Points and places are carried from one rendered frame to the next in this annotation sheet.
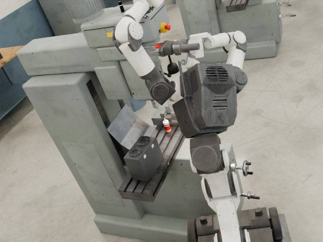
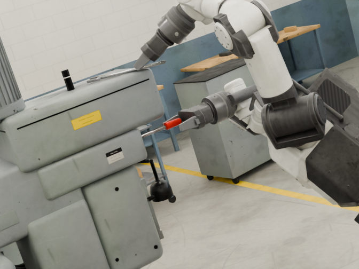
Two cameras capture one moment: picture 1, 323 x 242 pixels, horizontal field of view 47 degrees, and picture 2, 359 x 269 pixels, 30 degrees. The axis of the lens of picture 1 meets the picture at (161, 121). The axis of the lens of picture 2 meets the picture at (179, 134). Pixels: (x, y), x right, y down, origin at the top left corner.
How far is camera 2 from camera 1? 189 cm
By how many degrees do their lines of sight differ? 58
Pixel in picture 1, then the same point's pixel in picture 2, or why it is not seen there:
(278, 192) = not seen: outside the picture
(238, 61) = not seen: hidden behind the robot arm
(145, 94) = (142, 251)
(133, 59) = (276, 56)
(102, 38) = (61, 136)
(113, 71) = (79, 215)
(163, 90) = (322, 106)
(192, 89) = (335, 109)
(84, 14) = (7, 97)
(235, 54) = not seen: hidden behind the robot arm
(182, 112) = (338, 153)
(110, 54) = (73, 172)
